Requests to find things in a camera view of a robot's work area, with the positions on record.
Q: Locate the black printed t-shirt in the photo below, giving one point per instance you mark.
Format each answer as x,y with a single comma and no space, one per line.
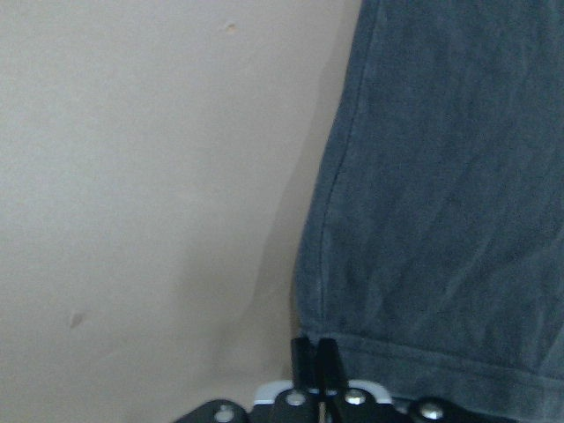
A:
433,249

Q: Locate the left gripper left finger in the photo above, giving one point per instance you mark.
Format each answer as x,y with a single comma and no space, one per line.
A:
303,358

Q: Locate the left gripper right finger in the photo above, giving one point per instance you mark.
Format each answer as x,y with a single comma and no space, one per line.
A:
330,374

